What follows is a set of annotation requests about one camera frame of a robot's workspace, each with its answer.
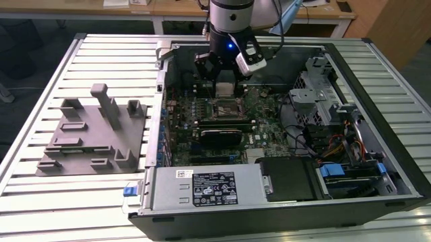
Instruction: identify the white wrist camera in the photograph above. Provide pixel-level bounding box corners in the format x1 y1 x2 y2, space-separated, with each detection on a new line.
235 46 268 76

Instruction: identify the grey power supply with label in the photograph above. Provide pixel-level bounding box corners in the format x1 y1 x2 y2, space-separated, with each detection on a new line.
148 165 270 211

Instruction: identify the silver chipset heatsink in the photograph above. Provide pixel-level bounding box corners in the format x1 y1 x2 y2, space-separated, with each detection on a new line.
246 148 266 163

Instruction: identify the white chair leg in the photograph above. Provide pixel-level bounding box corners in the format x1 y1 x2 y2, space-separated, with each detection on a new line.
0 83 15 103

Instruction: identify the silver CPU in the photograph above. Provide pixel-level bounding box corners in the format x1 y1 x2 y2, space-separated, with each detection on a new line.
215 80 236 98

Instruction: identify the CPU socket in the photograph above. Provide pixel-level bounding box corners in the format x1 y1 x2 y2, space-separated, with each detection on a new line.
210 98 248 120

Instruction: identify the black PC case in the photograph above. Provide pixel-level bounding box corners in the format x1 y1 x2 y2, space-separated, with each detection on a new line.
127 40 431 241

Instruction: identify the black RAM stick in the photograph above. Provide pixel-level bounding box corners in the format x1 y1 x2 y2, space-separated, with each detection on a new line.
198 119 252 126
199 124 254 132

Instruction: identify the black graphics card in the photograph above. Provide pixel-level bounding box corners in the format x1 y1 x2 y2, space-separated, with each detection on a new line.
200 129 243 148

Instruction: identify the black office chair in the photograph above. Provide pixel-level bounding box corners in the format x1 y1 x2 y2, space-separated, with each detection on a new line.
0 19 44 81

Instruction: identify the hard disk in blue carrier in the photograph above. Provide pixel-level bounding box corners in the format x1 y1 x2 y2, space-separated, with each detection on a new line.
318 162 388 200

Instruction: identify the green motherboard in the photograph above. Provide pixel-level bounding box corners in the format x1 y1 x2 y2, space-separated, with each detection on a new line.
164 87 304 167

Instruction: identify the grey ribbon cable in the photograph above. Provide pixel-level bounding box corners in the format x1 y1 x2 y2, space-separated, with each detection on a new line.
351 117 371 152

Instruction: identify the black expansion slot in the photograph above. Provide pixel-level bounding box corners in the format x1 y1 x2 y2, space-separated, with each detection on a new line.
190 155 231 164

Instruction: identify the black plastic shroud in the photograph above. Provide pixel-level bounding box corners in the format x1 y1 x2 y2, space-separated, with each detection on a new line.
255 156 330 202

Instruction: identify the grey case hinge bracket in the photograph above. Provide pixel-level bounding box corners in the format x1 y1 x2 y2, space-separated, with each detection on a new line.
155 40 174 69

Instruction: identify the black camera cable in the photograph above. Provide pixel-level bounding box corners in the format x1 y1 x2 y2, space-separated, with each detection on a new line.
267 0 290 61

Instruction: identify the green RAM stick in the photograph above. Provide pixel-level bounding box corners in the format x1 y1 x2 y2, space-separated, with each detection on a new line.
59 148 98 154

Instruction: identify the yellow wire bundle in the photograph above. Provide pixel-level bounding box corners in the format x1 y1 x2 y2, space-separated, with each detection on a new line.
324 141 350 158

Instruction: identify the orange wire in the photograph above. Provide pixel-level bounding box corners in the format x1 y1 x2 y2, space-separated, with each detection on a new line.
352 140 368 162

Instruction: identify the wooden desk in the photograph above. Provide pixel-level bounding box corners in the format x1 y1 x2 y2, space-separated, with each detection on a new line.
0 0 358 38

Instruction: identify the silver metal drive cage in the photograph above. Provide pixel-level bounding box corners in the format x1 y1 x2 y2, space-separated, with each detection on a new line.
288 56 360 127

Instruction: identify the grey parts rack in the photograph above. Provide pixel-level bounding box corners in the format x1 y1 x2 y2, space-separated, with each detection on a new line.
35 83 150 177

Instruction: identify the wooden cabinet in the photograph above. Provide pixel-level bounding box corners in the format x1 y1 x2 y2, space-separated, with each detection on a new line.
343 0 431 73

